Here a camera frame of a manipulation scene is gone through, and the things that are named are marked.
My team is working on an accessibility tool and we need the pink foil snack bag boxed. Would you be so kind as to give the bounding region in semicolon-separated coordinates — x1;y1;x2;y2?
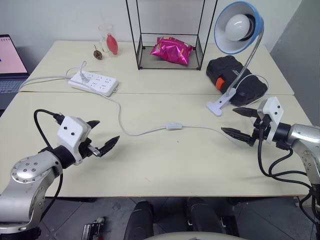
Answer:
149;36;195;67

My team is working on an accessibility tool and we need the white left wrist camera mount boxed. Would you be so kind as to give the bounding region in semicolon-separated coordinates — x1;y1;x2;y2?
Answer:
56;115;92;166

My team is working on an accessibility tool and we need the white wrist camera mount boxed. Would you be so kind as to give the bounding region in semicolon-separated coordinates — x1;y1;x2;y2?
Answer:
56;115;92;166
257;96;285;145

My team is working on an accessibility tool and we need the grey laptop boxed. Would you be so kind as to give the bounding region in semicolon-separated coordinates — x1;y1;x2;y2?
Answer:
0;34;31;111

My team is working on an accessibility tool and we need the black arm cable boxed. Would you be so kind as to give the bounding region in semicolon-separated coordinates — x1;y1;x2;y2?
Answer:
257;129;320;226
33;109;65;218

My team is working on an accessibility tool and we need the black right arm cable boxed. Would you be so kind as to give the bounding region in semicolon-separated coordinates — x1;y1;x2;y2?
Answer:
257;129;320;226

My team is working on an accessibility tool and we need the clear drinking glass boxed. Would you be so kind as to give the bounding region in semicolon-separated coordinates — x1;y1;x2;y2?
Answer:
97;23;120;58

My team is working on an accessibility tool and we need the blue clip desk lamp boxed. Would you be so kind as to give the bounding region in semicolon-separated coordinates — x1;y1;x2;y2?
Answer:
205;1;265;117

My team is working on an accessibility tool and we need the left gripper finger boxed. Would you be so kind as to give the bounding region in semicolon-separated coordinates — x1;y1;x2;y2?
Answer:
98;135;121;158
86;119;101;131

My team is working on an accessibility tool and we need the white power strip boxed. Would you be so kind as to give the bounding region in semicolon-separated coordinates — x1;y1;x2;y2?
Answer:
67;69;120;98

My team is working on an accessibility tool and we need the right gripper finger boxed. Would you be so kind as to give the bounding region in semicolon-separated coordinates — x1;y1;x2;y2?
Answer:
220;126;253;147
232;106;259;118

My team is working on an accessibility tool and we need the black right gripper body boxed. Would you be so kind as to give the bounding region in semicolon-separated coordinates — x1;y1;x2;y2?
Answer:
249;115;272;147

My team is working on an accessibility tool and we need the white inline cord switch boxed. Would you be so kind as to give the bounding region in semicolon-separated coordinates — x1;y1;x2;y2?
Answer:
164;121;185;131

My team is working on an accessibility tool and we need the white power strip cable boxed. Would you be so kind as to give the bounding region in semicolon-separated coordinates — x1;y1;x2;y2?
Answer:
18;75;72;92

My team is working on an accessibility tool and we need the white cord with switch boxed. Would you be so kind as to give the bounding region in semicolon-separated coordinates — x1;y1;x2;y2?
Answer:
65;60;270;138

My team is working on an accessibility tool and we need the black wire rack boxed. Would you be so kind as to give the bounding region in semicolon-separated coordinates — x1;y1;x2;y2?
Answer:
125;0;218;72

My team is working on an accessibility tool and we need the white light bulb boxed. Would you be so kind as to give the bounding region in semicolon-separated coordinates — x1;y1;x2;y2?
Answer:
224;13;254;42

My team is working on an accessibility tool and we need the dark rounded shape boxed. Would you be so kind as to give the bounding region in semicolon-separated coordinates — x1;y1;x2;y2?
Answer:
124;199;155;240
185;197;227;236

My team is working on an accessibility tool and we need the beige rounded panel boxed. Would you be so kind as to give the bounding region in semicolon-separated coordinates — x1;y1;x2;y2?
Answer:
142;230;241;240

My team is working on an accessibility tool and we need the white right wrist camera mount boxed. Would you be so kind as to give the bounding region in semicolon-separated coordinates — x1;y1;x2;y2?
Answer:
257;96;285;145

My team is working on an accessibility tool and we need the black tool case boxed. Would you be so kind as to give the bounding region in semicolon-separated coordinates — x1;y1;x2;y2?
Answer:
205;55;268;107

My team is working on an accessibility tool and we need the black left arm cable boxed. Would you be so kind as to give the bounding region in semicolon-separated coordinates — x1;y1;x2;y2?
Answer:
33;109;65;218

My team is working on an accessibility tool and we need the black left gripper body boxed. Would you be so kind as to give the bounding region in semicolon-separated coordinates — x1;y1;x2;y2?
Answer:
78;137;101;161

